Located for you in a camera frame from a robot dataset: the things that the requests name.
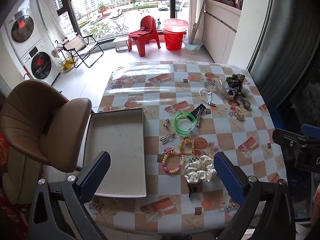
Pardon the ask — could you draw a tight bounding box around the white polka dot scrunchie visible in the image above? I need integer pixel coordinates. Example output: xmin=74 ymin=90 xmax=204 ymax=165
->
xmin=183 ymin=155 xmax=217 ymax=184

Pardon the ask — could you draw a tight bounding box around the yellow hair tie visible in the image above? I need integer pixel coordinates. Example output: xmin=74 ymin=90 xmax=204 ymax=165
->
xmin=178 ymin=136 xmax=195 ymax=156

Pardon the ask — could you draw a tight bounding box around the pink yellow beaded bracelet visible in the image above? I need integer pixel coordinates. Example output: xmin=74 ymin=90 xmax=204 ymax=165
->
xmin=162 ymin=147 xmax=185 ymax=175

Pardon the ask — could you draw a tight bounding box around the silver rhinestone hair clip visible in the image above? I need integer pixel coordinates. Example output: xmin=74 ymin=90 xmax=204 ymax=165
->
xmin=196 ymin=110 xmax=202 ymax=127

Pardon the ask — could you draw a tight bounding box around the black scalloped hair clip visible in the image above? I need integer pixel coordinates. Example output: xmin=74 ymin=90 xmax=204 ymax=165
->
xmin=191 ymin=104 xmax=206 ymax=118

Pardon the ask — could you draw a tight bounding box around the green plastic bangle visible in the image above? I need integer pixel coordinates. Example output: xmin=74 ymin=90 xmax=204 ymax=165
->
xmin=174 ymin=112 xmax=196 ymax=135

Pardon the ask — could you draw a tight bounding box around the silver crystal hair clip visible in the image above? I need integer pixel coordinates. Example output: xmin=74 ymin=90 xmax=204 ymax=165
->
xmin=163 ymin=118 xmax=170 ymax=130

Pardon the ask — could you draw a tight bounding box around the grey shallow tray box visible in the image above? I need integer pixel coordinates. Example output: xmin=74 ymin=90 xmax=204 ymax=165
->
xmin=83 ymin=108 xmax=147 ymax=198

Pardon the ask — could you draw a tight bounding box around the gold bow hair clip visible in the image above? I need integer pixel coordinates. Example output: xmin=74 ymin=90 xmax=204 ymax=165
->
xmin=229 ymin=111 xmax=245 ymax=122

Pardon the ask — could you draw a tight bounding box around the brown leather chair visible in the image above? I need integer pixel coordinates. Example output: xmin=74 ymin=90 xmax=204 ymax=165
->
xmin=0 ymin=79 xmax=93 ymax=173

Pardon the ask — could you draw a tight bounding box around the beige bunny hair clip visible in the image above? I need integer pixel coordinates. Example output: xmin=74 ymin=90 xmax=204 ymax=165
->
xmin=159 ymin=133 xmax=176 ymax=145

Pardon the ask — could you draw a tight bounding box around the clear claw hair clip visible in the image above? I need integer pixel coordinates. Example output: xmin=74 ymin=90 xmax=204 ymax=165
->
xmin=215 ymin=79 xmax=229 ymax=99

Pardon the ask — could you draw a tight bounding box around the yellow item basket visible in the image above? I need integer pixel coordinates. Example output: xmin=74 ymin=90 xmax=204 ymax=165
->
xmin=58 ymin=57 xmax=77 ymax=73

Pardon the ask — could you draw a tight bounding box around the lower white washing machine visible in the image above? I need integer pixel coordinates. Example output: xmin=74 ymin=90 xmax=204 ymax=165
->
xmin=20 ymin=39 xmax=59 ymax=85

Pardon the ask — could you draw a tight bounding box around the folding lounge chair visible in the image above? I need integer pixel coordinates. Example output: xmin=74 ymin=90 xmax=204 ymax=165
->
xmin=62 ymin=34 xmax=104 ymax=68

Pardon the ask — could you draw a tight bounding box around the light blue basin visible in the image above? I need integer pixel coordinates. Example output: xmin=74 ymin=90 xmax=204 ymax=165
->
xmin=183 ymin=37 xmax=203 ymax=51

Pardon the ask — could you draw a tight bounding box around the white cabinet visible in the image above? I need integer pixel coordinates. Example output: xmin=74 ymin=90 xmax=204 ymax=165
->
xmin=203 ymin=0 xmax=241 ymax=64

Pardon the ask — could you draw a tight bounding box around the small white stool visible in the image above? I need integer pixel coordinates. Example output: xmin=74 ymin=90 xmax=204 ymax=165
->
xmin=114 ymin=37 xmax=128 ymax=53

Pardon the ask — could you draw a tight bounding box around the red plastic bucket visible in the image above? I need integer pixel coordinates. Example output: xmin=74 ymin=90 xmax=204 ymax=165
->
xmin=163 ymin=28 xmax=185 ymax=51

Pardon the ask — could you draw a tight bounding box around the red plastic chair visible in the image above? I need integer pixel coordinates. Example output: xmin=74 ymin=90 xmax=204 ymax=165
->
xmin=127 ymin=15 xmax=161 ymax=57

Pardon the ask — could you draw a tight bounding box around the pink plastic basin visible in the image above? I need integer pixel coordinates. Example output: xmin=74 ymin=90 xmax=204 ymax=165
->
xmin=164 ymin=18 xmax=189 ymax=33

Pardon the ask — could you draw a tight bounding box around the mop with grey handle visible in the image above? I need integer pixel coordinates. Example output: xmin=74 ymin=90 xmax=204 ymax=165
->
xmin=189 ymin=0 xmax=206 ymax=45

